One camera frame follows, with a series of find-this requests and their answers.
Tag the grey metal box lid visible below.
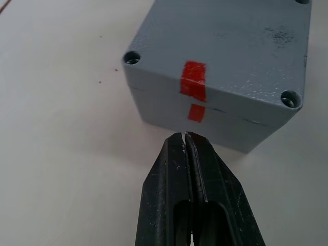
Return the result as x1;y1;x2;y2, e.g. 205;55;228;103
121;0;313;128

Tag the red tape strip on lid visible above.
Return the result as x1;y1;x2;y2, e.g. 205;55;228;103
179;60;208;103

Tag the grey metal box base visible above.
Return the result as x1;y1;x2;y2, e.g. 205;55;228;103
129;85;285;154

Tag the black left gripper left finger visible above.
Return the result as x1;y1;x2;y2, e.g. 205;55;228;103
135;132;192;246

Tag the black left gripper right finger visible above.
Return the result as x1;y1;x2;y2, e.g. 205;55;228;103
184;131;268;246

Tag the red tape strip on base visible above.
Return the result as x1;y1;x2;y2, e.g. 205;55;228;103
188;103;206;124

